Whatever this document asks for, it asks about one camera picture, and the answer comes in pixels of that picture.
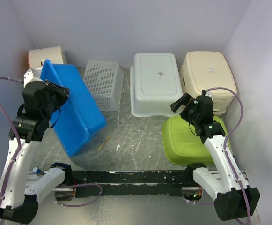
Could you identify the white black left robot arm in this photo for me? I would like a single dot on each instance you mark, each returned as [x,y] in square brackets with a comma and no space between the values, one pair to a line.
[18,203]

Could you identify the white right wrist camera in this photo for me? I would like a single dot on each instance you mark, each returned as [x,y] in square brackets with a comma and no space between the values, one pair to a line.
[207,93]

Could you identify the blue plastic tray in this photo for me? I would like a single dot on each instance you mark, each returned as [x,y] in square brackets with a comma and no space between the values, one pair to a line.
[79,119]

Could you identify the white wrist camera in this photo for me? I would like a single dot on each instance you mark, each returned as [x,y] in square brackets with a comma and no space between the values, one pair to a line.
[30,75]
[207,93]

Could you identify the small wooden stick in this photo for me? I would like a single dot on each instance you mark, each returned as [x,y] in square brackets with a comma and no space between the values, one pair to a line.
[104,142]

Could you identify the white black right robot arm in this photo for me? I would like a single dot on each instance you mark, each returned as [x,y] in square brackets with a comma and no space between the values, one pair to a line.
[232,195]

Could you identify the large white plastic tub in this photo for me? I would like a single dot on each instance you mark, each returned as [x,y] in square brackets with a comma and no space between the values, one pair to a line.
[154,84]

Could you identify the cream cylindrical container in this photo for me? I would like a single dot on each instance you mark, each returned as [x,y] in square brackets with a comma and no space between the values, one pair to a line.
[37,57]

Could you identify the small blue white bottle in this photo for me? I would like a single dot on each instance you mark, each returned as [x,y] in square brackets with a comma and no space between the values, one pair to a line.
[37,171]

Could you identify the black base bar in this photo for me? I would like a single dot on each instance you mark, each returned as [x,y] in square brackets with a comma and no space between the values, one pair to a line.
[135,180]

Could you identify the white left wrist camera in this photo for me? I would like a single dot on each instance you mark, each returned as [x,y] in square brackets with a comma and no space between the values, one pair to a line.
[30,75]

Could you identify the green plastic tray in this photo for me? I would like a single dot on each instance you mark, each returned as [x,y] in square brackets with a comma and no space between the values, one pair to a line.
[181,146]

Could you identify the beige perforated laundry basket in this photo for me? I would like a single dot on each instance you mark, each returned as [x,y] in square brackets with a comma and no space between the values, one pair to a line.
[202,70]

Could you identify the white perforated basket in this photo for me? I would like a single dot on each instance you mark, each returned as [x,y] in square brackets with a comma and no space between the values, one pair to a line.
[104,80]

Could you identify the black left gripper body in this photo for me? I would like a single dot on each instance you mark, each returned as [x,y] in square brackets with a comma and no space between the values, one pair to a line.
[58,97]

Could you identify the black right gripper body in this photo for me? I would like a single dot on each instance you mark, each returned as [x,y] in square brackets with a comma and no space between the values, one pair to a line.
[188,114]

